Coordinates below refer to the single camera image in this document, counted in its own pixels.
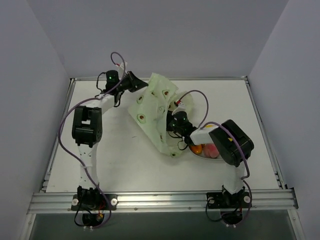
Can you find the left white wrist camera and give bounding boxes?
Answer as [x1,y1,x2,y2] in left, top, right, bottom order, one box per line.
[117,61,128,71]

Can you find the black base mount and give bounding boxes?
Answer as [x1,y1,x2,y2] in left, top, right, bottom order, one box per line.
[205,190,253,228]
[70,192,118,229]

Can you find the pink fake peach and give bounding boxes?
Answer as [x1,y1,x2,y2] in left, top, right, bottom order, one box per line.
[203,143,220,159]

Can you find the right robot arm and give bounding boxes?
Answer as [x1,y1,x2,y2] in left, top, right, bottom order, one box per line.
[166,111,254,207]

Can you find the yellow fake banana bunch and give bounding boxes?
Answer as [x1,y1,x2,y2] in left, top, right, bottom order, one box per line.
[202,123,217,130]

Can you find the aluminium front rail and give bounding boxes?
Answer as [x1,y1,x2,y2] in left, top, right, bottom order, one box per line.
[27,189,299,214]

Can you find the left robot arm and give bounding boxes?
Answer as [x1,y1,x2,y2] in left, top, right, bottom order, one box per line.
[71,70,148,210]

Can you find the orange fake fruit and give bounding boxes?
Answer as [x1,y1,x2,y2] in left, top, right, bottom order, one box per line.
[189,144,203,155]

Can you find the white oval plate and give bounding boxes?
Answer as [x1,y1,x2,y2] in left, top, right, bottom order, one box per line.
[188,143,223,161]

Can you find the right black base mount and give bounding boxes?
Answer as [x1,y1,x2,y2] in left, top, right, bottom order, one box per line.
[205,190,253,228]

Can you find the aluminium table edge frame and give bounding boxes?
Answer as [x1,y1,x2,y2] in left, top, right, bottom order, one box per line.
[39,76,288,193]

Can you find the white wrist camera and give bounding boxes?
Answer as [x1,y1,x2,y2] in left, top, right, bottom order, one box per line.
[174,100,186,112]
[117,61,128,71]

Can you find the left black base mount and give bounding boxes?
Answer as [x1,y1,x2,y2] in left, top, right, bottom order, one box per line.
[70,192,118,229]

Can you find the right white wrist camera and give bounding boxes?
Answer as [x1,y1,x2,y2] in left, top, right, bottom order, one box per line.
[174,100,186,112]

